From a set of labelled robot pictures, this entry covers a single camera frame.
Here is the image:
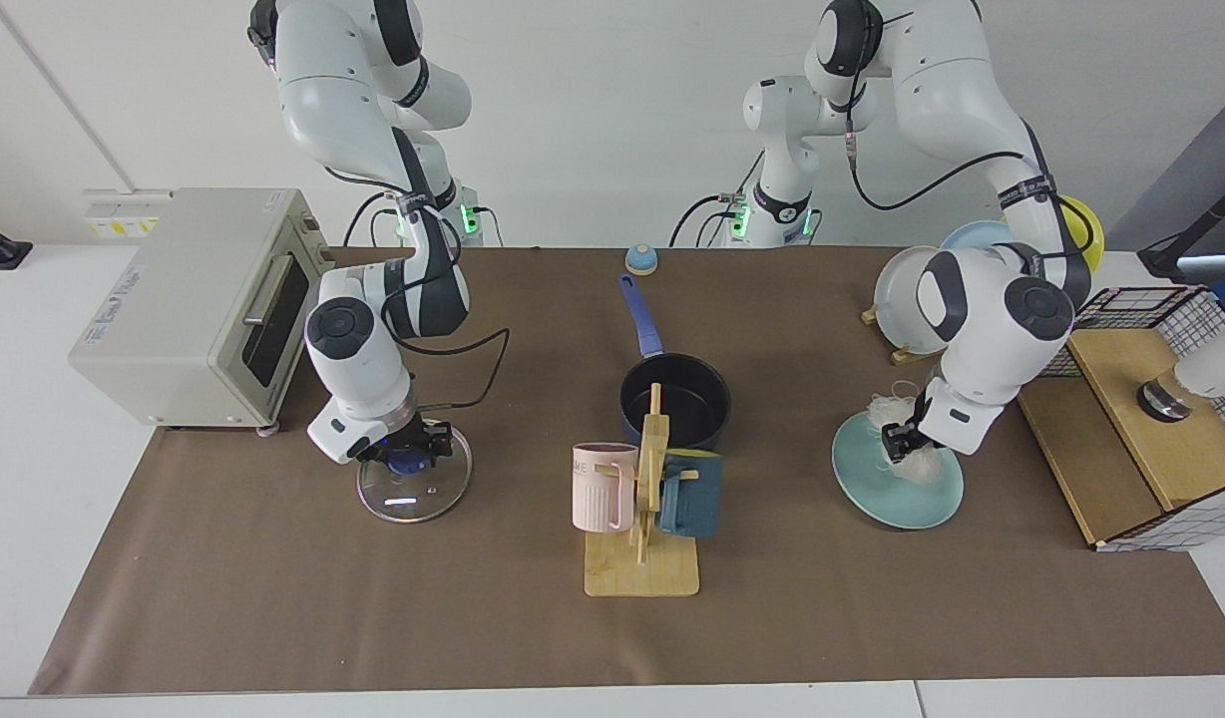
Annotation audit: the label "black base cable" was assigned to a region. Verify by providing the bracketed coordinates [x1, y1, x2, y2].
[669, 155, 768, 248]
[343, 189, 404, 247]

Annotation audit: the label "pale toaster oven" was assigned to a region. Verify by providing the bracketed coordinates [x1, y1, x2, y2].
[69, 187, 332, 438]

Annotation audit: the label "dark blue cup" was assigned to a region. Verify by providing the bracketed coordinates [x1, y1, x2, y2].
[657, 449, 723, 539]

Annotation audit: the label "white vermicelli bundle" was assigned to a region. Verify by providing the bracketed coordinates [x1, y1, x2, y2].
[865, 392, 948, 485]

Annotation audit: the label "wooden plate rack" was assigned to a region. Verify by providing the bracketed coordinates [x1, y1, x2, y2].
[861, 304, 948, 366]

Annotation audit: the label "wooden cup stand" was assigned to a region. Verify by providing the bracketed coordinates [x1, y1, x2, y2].
[584, 383, 701, 598]

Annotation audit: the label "white wall trunking yellow labels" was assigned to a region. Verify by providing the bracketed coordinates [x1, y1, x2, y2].
[82, 189, 175, 240]

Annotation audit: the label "white plate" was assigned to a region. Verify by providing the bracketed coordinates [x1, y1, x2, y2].
[873, 246, 948, 356]

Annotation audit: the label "yellow plate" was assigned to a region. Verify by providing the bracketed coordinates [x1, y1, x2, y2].
[1056, 196, 1105, 275]

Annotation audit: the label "teal plate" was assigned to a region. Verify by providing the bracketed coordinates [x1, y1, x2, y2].
[832, 411, 966, 531]

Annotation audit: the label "glass lid with blue knob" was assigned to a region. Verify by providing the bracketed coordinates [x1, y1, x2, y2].
[357, 424, 474, 525]

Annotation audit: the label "black pot with blue handle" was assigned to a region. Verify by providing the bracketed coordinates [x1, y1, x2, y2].
[617, 274, 733, 450]

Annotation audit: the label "white cylinder with silver ring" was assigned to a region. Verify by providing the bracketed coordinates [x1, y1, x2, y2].
[1136, 334, 1225, 423]

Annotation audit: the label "wire basket with wooden floor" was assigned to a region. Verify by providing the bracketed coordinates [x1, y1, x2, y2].
[1017, 286, 1225, 552]

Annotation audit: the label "pink ribbed cup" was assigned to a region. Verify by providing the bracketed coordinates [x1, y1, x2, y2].
[572, 442, 640, 533]

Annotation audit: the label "light blue plate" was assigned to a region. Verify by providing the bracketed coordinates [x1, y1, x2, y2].
[939, 219, 1018, 255]

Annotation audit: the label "brown table cloth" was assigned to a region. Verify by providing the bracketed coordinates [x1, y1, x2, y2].
[29, 246, 1225, 696]

